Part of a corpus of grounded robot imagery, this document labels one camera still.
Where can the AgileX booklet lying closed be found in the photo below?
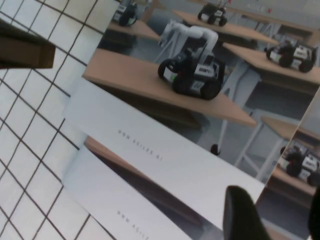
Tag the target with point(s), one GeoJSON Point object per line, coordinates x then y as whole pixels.
{"type": "Point", "coordinates": [100, 190]}

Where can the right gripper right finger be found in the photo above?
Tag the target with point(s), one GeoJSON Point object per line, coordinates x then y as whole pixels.
{"type": "Point", "coordinates": [240, 215]}

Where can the AgileX booklet with cover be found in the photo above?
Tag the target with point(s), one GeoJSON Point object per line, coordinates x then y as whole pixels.
{"type": "Point", "coordinates": [175, 112]}

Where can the white black grid table mat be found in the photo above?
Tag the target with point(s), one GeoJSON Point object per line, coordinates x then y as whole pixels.
{"type": "Point", "coordinates": [25, 125]}

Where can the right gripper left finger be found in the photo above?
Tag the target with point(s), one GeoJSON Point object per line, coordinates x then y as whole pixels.
{"type": "Point", "coordinates": [27, 53]}

